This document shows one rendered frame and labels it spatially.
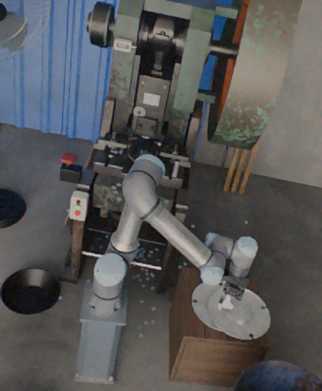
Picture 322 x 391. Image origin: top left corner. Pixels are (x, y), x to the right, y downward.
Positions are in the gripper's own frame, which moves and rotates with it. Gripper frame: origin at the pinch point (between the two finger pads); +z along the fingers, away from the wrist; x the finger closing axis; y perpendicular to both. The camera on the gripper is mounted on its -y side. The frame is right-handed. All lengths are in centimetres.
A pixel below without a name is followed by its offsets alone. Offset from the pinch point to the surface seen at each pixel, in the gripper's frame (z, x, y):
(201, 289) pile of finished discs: 17.2, 17.7, -11.6
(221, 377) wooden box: 44.6, -1.3, 12.0
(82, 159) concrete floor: 51, 118, -141
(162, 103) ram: -53, 45, -58
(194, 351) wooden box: 26.9, -8.0, -2.9
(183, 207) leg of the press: -10.9, 34.1, -33.9
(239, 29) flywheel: -82, 91, -42
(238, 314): 16.0, 12.2, 8.3
